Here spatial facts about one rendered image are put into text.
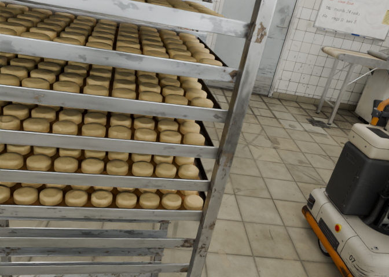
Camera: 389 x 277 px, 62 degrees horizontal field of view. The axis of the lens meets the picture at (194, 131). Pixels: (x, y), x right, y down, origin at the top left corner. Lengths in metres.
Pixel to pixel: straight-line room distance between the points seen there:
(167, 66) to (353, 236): 1.69
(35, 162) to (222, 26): 0.49
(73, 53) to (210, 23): 0.25
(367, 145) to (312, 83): 3.39
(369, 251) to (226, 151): 1.47
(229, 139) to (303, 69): 4.58
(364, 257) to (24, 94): 1.79
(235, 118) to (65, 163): 0.39
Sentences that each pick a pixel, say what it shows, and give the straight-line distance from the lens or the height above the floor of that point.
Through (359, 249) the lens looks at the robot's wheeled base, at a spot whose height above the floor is 0.26.
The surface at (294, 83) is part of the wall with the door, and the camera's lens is 5.25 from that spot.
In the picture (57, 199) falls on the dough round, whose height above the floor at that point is 0.88.
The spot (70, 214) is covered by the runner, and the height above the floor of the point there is 0.87.
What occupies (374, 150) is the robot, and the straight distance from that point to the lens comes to 2.03.
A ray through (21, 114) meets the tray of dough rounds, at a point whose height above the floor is 1.06.
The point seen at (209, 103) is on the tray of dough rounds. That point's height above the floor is 1.15.
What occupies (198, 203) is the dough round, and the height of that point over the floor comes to 0.88.
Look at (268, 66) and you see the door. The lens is 5.07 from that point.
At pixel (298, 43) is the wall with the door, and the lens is 5.10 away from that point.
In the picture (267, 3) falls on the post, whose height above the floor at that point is 1.38.
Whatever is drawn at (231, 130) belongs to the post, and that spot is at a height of 1.12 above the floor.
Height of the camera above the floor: 1.39
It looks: 24 degrees down
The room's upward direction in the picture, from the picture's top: 12 degrees clockwise
